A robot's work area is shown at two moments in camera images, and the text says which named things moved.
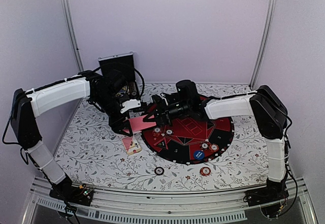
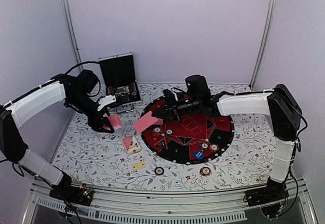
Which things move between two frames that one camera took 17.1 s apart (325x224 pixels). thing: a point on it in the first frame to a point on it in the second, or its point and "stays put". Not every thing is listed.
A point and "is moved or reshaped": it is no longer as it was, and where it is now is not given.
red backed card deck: (133, 124) is moved or reshaped
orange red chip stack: (205, 170) stays put
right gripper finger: (146, 118) to (161, 113)
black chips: (204, 146) stays put
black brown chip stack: (159, 170) stays put
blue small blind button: (199, 154) stays put
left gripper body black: (114, 121) to (92, 120)
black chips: (169, 132) stays put
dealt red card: (137, 124) is moved or reshaped
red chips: (214, 147) stays put
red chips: (157, 132) stays put
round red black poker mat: (190, 140) stays put
